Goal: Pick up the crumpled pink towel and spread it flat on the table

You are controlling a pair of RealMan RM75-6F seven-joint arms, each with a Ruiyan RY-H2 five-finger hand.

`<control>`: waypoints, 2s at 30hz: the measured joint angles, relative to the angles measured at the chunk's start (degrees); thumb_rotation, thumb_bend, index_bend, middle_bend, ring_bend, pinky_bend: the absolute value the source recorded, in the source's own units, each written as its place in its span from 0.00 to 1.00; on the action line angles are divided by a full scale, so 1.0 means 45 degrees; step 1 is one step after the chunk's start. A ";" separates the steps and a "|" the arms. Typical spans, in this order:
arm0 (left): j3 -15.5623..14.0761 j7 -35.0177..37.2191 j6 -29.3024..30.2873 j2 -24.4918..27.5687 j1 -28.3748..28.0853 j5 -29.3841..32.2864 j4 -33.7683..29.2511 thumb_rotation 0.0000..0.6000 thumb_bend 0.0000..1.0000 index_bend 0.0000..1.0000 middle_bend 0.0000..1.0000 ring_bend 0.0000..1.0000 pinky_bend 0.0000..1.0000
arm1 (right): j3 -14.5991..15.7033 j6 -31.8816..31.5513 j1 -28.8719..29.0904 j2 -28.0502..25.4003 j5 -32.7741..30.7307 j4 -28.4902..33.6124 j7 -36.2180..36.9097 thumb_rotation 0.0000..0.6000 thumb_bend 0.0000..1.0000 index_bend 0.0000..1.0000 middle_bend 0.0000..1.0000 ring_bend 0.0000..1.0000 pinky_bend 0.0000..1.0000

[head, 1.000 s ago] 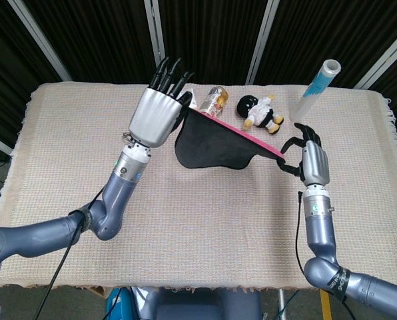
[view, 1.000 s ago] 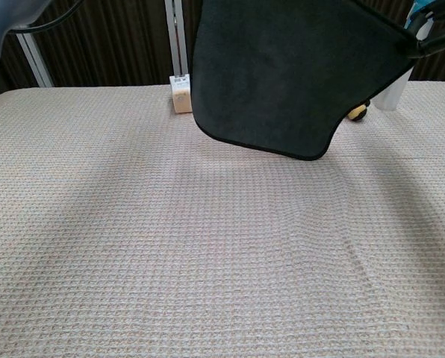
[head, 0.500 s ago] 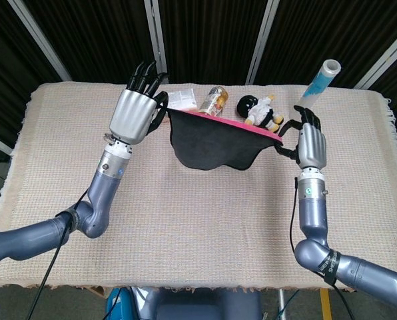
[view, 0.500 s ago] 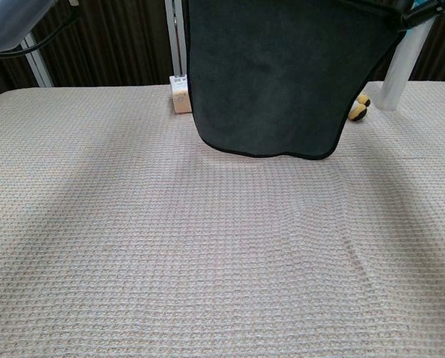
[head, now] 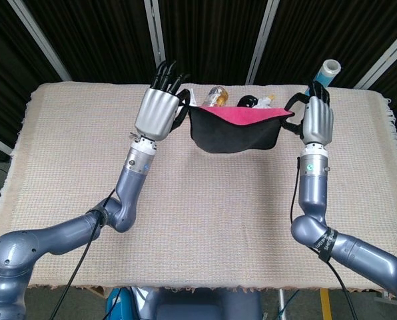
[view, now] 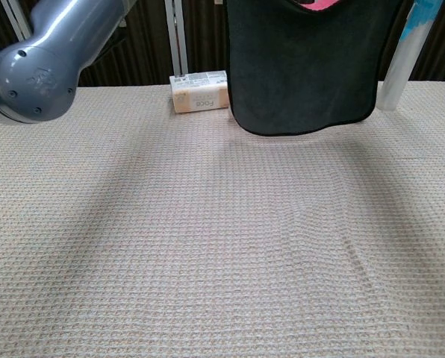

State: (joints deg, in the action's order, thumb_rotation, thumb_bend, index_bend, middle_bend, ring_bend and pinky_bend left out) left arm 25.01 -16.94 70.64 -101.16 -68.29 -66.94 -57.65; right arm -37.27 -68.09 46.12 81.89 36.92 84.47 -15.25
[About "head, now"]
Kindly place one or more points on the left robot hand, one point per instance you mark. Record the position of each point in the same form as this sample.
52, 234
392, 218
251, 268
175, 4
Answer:
157, 113

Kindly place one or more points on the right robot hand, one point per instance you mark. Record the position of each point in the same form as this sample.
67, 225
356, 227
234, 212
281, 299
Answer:
318, 123

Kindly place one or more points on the pink and black cloth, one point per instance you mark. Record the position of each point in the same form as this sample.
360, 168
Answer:
225, 136

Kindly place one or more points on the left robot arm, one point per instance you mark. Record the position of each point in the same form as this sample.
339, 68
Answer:
128, 190

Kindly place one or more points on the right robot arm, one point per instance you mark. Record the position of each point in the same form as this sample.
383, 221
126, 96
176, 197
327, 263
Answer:
313, 190

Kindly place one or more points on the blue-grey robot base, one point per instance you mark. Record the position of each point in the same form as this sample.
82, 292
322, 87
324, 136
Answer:
202, 305

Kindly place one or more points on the amber tea bottle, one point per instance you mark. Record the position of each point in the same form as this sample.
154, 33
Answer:
218, 96

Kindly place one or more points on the black white plush penguin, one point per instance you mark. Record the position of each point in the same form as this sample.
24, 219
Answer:
246, 100

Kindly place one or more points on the black pleated curtain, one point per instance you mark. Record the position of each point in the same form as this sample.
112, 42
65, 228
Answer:
212, 33

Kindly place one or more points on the beige woven tablecloth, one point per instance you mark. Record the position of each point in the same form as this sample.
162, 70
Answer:
218, 216

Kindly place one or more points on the silver metal table leg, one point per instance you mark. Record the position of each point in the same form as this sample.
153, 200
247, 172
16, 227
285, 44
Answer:
281, 305

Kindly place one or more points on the blue plastic object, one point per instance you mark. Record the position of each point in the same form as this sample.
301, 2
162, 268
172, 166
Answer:
118, 306

